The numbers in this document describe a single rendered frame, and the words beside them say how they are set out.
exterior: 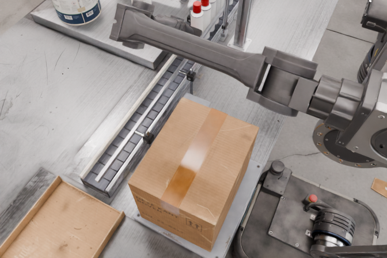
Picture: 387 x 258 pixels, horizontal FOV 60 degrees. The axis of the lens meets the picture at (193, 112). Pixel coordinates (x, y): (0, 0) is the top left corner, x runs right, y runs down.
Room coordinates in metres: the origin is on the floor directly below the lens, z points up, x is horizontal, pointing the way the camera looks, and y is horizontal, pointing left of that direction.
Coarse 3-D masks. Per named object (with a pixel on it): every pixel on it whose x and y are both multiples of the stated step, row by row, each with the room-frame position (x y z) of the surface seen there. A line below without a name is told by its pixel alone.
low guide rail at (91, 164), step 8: (176, 56) 0.98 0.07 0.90; (168, 64) 0.92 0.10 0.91; (160, 72) 0.88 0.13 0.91; (152, 88) 0.81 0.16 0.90; (144, 96) 0.76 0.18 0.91; (136, 104) 0.72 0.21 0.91; (128, 112) 0.69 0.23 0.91; (120, 128) 0.63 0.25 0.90; (112, 136) 0.59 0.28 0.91; (104, 144) 0.56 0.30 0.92; (96, 160) 0.50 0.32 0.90; (88, 168) 0.47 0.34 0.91; (80, 176) 0.44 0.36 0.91
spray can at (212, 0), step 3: (210, 0) 1.15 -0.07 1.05; (213, 0) 1.15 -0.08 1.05; (216, 0) 1.16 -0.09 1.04; (210, 3) 1.14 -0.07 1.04; (213, 3) 1.14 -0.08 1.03; (216, 3) 1.16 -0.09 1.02; (213, 6) 1.14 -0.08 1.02; (213, 9) 1.14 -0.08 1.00; (213, 12) 1.14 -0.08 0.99; (213, 15) 1.14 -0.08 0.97; (213, 18) 1.15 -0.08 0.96; (210, 21) 1.14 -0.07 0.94; (213, 27) 1.15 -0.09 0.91; (210, 30) 1.14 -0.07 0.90; (213, 30) 1.15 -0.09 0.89
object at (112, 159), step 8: (224, 8) 1.21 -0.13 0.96; (216, 16) 1.15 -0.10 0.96; (184, 64) 0.89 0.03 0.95; (176, 72) 0.84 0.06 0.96; (168, 80) 0.80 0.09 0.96; (160, 96) 0.73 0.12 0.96; (152, 104) 0.69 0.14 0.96; (136, 128) 0.59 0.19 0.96; (128, 136) 0.56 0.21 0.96; (120, 152) 0.51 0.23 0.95; (112, 160) 0.48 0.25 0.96; (104, 168) 0.45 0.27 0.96
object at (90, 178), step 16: (176, 64) 0.95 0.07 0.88; (192, 64) 0.95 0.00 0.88; (160, 80) 0.87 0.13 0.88; (176, 80) 0.87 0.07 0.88; (144, 112) 0.71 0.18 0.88; (128, 128) 0.64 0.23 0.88; (144, 128) 0.64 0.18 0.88; (112, 144) 0.58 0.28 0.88; (128, 144) 0.58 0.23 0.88; (96, 176) 0.46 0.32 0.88; (112, 176) 0.46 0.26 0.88
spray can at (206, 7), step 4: (204, 0) 1.10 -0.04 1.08; (208, 0) 1.11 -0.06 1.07; (204, 4) 1.10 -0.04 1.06; (208, 4) 1.11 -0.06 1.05; (204, 8) 1.10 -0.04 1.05; (208, 8) 1.10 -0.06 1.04; (204, 12) 1.09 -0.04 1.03; (208, 12) 1.10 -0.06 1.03; (204, 16) 1.09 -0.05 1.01; (208, 16) 1.10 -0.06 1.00; (204, 20) 1.09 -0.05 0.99; (208, 20) 1.10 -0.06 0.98; (204, 24) 1.09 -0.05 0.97; (208, 24) 1.10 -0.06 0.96; (204, 28) 1.09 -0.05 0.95; (208, 32) 1.10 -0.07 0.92; (208, 36) 1.10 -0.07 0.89
